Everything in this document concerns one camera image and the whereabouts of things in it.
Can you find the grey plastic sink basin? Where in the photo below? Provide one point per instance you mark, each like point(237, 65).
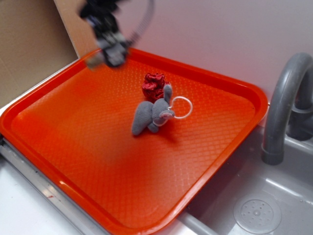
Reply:
point(244, 174)

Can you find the brown wood chip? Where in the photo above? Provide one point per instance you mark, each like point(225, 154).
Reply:
point(93, 62)

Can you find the grey plush elephant toy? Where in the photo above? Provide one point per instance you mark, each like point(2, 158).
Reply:
point(152, 116)

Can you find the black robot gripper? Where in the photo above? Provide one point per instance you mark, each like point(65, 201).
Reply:
point(99, 15)

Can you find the orange plastic tray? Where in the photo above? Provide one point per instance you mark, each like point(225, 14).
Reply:
point(76, 129)

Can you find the light wooden board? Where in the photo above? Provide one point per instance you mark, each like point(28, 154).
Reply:
point(79, 31)

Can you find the red crumpled paper ball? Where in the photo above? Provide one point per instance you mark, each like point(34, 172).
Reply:
point(153, 86)

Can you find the brown cardboard panel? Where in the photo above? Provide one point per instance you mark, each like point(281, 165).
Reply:
point(34, 44)

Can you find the grey plastic faucet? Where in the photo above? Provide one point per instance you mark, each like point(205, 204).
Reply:
point(291, 108)

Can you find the round sink drain cover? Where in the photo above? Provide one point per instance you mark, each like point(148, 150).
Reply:
point(257, 216)

